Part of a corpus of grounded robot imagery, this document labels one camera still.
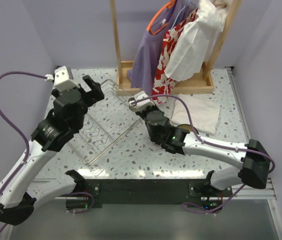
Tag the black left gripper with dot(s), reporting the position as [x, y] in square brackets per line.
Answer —
[86, 92]

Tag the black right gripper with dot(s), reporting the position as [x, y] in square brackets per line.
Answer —
[143, 112]

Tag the blue floral bowl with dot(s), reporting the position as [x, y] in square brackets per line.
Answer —
[185, 127]

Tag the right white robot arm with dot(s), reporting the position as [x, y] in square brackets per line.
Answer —
[249, 164]

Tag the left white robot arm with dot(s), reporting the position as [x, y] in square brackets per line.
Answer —
[49, 137]

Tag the folded white cloth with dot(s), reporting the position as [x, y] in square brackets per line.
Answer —
[204, 113]

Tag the red white floral garment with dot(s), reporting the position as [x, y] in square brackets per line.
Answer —
[162, 84]

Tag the purple shirt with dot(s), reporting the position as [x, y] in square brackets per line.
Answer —
[143, 70]

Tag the white hanging garment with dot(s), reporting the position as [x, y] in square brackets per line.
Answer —
[195, 43]

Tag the orange hanger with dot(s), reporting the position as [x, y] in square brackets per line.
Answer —
[159, 20]

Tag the blue hanger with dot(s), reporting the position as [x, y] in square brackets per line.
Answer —
[185, 8]

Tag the wire dish rack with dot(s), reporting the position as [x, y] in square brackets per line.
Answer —
[105, 146]

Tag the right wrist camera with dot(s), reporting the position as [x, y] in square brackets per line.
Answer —
[139, 102]

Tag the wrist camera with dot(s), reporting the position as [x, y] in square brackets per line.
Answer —
[139, 102]
[62, 79]

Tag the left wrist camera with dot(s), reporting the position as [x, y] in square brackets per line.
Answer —
[62, 79]

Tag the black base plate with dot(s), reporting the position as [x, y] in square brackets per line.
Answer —
[146, 192]

